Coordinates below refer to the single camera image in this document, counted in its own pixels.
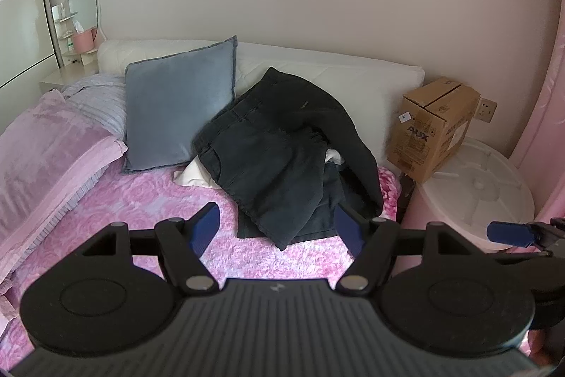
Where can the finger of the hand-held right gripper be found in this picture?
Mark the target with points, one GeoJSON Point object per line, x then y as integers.
{"type": "Point", "coordinates": [507, 233]}

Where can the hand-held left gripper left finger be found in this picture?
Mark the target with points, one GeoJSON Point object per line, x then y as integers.
{"type": "Point", "coordinates": [205, 229]}

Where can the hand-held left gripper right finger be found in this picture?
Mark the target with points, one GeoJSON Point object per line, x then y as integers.
{"type": "Point", "coordinates": [348, 229]}

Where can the black pants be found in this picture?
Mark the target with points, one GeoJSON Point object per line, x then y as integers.
{"type": "Point", "coordinates": [273, 156]}

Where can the blue jeans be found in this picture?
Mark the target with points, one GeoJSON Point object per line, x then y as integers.
{"type": "Point", "coordinates": [332, 182]}

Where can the beige garment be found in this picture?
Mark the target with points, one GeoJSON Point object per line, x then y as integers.
{"type": "Point", "coordinates": [194, 176]}

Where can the round white plastic lid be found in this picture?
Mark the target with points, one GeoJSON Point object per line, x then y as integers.
{"type": "Point", "coordinates": [476, 182]}

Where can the pink floral blanket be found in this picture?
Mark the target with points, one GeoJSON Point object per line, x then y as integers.
{"type": "Point", "coordinates": [145, 200]}

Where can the pink curtain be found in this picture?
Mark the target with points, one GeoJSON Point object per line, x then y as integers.
{"type": "Point", "coordinates": [547, 138]}

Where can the cardboard box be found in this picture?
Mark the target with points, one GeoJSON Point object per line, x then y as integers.
{"type": "Point", "coordinates": [423, 138]}

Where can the blue grey cushion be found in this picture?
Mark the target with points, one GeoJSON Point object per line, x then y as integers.
{"type": "Point", "coordinates": [176, 107]}

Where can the white padded headboard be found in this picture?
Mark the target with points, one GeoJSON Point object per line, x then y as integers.
{"type": "Point", "coordinates": [344, 72]}

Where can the pink pillow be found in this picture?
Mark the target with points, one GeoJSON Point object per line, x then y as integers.
{"type": "Point", "coordinates": [48, 165]}

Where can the lavender striped pillow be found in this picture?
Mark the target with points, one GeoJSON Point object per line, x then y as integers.
{"type": "Point", "coordinates": [97, 98]}

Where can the white nightstand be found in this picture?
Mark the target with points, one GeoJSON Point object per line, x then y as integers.
{"type": "Point", "coordinates": [66, 79]}

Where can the pink tissue box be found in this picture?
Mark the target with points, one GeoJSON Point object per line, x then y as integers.
{"type": "Point", "coordinates": [84, 41]}

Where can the small white shelf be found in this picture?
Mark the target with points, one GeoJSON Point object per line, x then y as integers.
{"type": "Point", "coordinates": [64, 21]}

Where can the white wardrobe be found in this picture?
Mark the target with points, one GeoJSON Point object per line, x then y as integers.
{"type": "Point", "coordinates": [22, 6]}

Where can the wall socket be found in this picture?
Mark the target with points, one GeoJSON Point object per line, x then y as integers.
{"type": "Point", "coordinates": [485, 110]}

